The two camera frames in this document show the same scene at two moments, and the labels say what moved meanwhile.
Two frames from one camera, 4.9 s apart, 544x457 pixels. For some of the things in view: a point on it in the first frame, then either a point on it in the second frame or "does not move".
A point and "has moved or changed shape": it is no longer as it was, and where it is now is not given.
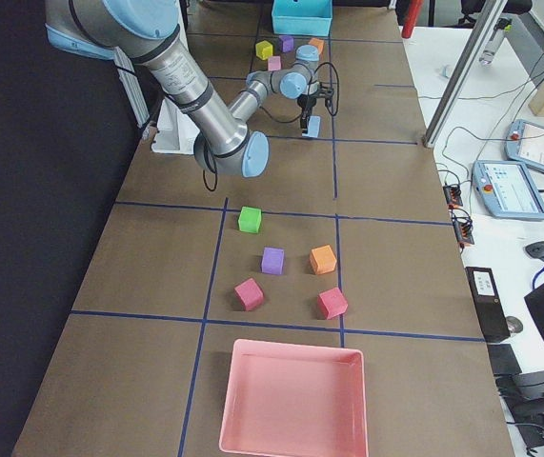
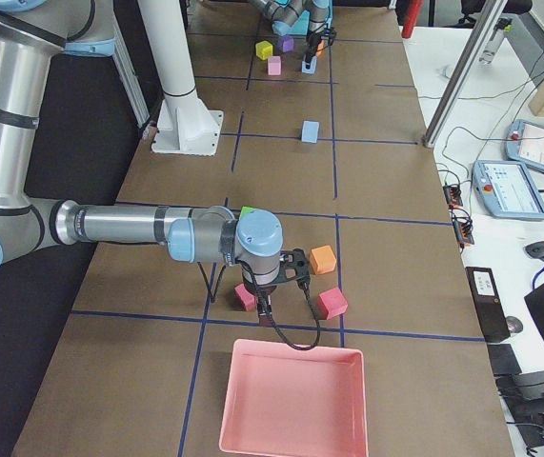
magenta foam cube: [250, 294] does not move
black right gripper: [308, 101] -> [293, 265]
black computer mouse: [543, 249] does not move
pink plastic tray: [294, 400] does not move
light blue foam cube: [313, 126] has moved or changed shape
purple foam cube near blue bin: [288, 43] does not move
